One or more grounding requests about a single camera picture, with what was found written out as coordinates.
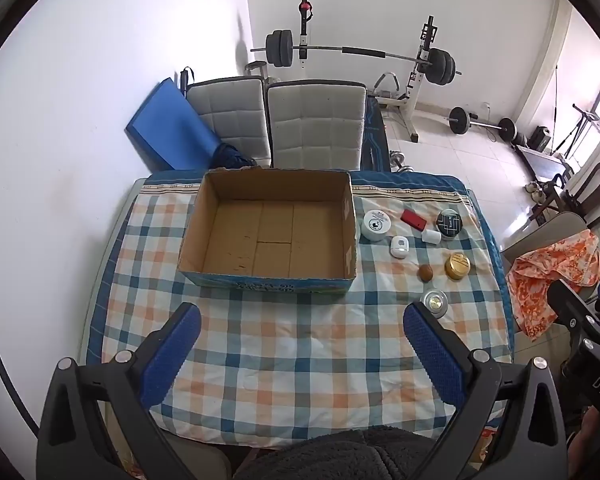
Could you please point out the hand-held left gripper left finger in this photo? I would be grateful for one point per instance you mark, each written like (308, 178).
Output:
(175, 355)

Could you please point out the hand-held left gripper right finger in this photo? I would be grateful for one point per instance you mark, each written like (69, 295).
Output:
(435, 355)

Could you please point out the silver round tin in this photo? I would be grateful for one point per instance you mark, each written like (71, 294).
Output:
(434, 302)

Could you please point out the small brown ball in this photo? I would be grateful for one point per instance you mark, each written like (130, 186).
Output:
(426, 273)

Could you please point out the gold round tin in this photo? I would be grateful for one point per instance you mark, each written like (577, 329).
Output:
(457, 265)

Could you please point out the white earbud case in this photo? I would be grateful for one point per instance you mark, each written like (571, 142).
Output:
(400, 246)

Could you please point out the black round tin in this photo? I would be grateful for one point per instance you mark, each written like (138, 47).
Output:
(449, 222)

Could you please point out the white round jar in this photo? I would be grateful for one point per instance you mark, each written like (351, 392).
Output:
(375, 224)

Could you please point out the cardboard box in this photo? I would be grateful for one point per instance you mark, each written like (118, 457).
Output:
(280, 240)

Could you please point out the person's right hand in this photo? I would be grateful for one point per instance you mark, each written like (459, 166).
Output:
(587, 432)

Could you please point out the orange floral cloth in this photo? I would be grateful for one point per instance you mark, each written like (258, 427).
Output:
(555, 270)

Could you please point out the grey chair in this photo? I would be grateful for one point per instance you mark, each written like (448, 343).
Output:
(545, 230)

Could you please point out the checked tablecloth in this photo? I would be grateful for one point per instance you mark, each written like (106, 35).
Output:
(280, 360)

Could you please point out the small white cylinder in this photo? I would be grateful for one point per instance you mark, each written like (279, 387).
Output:
(431, 236)

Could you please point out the small red box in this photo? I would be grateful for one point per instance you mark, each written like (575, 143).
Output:
(410, 218)

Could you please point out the black speaker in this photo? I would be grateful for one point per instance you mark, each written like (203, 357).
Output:
(540, 139)

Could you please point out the black tripod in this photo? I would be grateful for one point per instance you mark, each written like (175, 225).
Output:
(585, 115)

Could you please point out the chrome dumbbell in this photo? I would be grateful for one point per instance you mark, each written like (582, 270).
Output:
(397, 159)

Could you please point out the dark blue cloth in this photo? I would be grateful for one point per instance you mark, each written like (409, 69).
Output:
(230, 156)

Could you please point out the short barbell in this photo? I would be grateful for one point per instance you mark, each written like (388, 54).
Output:
(459, 120)

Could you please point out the dark blue patterned panel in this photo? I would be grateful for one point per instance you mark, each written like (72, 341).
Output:
(375, 130)

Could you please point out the blue foam mat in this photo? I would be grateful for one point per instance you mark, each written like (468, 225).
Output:
(170, 120)

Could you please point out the white padded chair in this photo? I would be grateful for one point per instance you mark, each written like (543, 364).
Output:
(315, 120)
(230, 110)

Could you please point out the white barbell rack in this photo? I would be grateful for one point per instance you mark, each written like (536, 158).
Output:
(414, 95)

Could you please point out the grey exercise seat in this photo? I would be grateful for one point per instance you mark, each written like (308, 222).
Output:
(256, 66)

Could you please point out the long barbell with black plates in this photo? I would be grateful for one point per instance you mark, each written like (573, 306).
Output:
(360, 51)

